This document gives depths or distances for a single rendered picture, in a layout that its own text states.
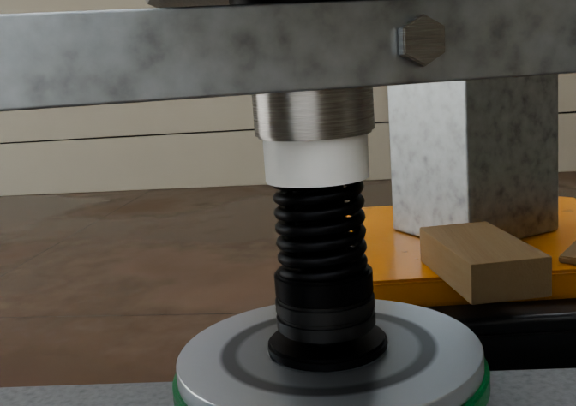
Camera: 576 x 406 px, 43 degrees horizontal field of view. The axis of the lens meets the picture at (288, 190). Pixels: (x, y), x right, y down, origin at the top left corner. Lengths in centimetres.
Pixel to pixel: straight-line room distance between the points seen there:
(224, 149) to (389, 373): 604
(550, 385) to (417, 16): 31
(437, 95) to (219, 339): 66
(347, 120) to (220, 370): 19
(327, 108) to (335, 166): 4
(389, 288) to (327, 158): 54
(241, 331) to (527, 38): 29
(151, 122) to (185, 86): 623
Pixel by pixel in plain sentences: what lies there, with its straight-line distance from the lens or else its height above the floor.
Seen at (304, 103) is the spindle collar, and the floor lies 105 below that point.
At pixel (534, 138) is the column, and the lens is 117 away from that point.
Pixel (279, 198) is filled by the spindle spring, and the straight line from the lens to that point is 48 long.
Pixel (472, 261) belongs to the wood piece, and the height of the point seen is 83.
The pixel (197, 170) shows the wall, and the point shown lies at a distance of 658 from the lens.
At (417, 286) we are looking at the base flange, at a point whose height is 77.
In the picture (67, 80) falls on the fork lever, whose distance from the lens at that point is 41.
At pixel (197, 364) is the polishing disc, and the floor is 88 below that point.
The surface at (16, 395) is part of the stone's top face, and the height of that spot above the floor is 82.
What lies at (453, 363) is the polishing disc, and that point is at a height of 88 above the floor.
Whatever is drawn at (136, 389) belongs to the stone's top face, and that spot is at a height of 82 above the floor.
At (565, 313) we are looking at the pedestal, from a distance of 99.
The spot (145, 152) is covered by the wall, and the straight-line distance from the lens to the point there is 669.
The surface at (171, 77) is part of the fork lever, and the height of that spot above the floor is 107.
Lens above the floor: 108
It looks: 10 degrees down
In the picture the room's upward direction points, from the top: 4 degrees counter-clockwise
